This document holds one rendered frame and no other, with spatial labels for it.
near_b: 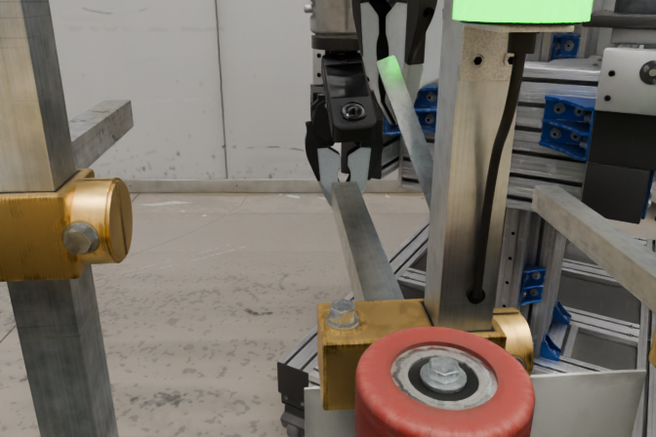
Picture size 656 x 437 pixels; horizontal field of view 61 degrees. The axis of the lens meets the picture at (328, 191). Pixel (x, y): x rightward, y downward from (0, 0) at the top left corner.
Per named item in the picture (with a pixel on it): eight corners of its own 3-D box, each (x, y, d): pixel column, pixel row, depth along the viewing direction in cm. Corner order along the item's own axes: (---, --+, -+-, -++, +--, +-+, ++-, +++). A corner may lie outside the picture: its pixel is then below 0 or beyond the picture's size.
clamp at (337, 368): (317, 362, 40) (316, 300, 38) (500, 353, 41) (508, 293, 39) (323, 418, 34) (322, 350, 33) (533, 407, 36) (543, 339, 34)
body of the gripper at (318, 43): (367, 129, 71) (369, 31, 67) (378, 147, 63) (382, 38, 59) (307, 130, 71) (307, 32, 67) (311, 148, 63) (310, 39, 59)
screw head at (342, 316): (325, 312, 37) (325, 297, 36) (356, 311, 37) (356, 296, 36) (327, 331, 35) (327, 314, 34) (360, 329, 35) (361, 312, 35)
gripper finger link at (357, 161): (362, 200, 73) (363, 132, 70) (369, 218, 67) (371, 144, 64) (339, 201, 73) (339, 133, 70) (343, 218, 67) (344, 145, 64)
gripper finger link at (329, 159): (339, 201, 73) (339, 133, 70) (344, 218, 67) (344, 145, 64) (314, 202, 72) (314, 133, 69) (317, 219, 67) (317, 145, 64)
